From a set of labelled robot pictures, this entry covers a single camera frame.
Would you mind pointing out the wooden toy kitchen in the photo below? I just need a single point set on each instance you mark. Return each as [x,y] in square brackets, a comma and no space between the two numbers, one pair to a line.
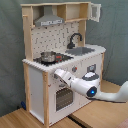
[57,38]

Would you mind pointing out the grey range hood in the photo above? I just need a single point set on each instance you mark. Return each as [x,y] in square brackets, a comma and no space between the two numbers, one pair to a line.
[48,18]

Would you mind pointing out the white microwave door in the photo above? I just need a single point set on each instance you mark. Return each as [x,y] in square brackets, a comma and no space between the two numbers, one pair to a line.
[95,12]

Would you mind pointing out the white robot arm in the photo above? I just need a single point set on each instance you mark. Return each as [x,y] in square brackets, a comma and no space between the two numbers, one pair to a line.
[89,86]

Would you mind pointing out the grey toy sink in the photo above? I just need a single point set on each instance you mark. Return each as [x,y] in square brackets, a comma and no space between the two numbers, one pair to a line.
[79,51]

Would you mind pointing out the right red stove knob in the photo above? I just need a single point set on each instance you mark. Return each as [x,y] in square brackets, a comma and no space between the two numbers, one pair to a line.
[74,69]

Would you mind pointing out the white oven door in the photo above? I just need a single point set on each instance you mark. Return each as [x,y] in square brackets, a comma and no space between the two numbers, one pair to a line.
[62,100]

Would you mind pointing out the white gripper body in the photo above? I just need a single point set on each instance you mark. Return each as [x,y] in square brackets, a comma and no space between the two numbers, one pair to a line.
[64,75]

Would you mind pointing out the small silver pot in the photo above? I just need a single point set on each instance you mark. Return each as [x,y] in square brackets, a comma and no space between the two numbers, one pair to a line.
[48,56]

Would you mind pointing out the black stovetop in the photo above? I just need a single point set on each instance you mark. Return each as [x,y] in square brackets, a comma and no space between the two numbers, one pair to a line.
[59,58]

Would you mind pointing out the white cabinet door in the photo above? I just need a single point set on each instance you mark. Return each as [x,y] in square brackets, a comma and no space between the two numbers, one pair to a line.
[93,65]

